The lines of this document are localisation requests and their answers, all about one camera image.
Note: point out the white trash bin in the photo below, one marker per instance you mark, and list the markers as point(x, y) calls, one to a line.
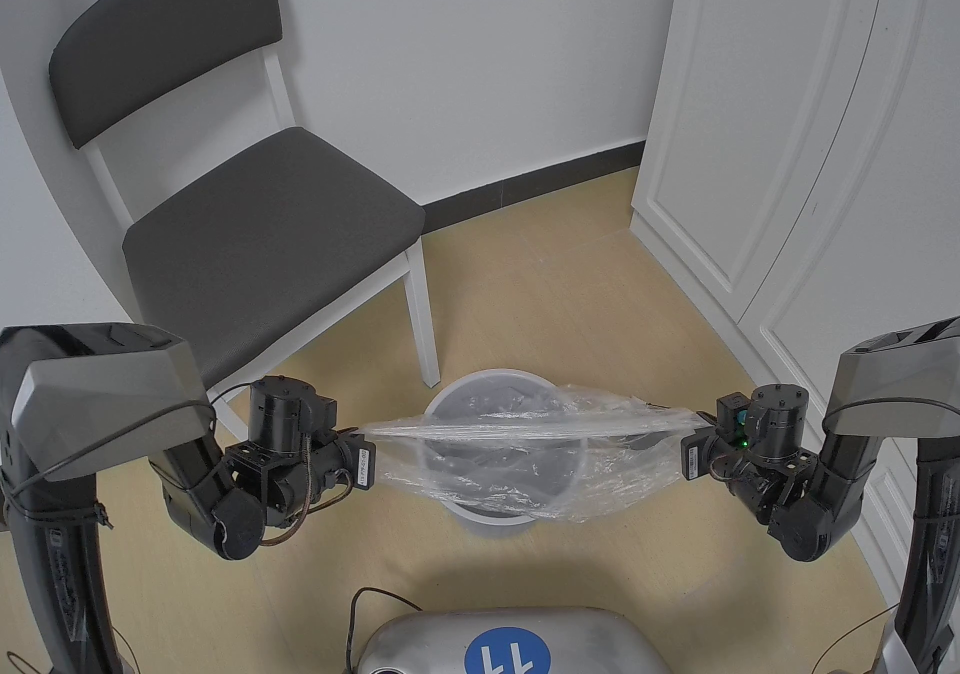
point(487, 525)

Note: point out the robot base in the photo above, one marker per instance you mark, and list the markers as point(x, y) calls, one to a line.
point(510, 645)

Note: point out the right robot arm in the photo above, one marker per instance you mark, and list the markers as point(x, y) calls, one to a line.
point(870, 401)

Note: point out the grey and white chair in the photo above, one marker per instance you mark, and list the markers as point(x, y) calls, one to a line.
point(277, 221)

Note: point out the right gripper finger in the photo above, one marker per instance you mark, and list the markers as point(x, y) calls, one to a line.
point(654, 443)
point(675, 410)

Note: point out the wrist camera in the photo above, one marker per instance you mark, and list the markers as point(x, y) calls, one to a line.
point(731, 417)
point(318, 412)

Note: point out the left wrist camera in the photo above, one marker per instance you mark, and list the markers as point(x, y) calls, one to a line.
point(318, 412)

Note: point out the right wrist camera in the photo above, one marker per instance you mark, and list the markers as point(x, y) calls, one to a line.
point(731, 417)

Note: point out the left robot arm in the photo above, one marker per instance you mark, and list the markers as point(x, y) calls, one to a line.
point(105, 393)

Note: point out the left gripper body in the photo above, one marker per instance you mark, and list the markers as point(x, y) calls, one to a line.
point(341, 464)

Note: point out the white wardrobe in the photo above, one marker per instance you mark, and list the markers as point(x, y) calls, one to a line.
point(795, 130)

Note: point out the clear plastic bag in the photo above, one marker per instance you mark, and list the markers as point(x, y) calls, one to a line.
point(570, 431)

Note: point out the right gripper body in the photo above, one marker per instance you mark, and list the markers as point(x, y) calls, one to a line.
point(694, 459)

